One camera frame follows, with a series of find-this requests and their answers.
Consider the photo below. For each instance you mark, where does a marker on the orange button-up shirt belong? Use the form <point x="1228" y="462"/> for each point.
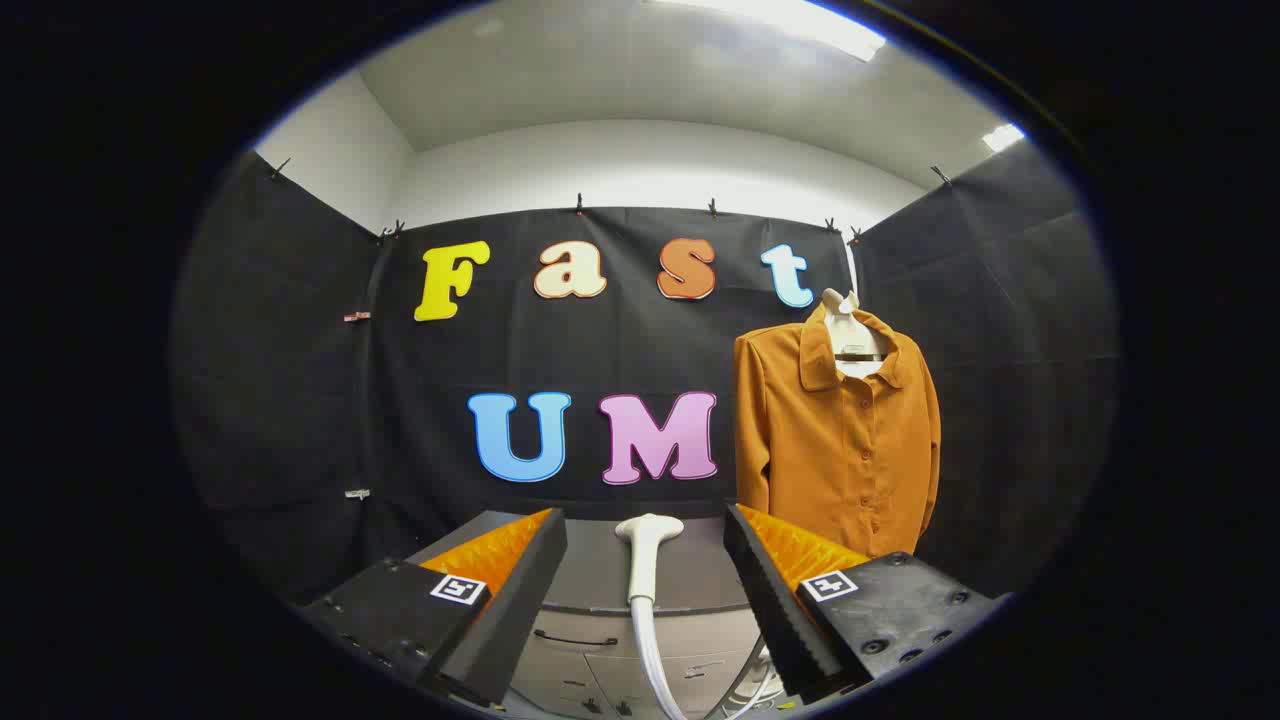
<point x="840" y="450"/>

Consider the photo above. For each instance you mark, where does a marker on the row of black cloth clips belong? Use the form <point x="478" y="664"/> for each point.
<point x="578" y="206"/>

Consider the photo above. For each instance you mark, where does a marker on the white mannequin torso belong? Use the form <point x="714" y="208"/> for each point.
<point x="850" y="335"/>

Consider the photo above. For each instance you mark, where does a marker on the small ceiling light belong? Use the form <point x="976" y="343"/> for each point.
<point x="1003" y="137"/>

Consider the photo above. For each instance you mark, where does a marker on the grey cabinet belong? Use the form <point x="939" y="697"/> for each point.
<point x="600" y="570"/>

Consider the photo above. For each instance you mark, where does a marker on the long ceiling light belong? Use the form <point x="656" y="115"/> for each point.
<point x="800" y="22"/>

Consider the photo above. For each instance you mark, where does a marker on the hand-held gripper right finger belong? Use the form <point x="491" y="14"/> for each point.
<point x="775" y="610"/>

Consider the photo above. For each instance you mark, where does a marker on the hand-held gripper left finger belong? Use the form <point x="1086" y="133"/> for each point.
<point x="510" y="620"/>

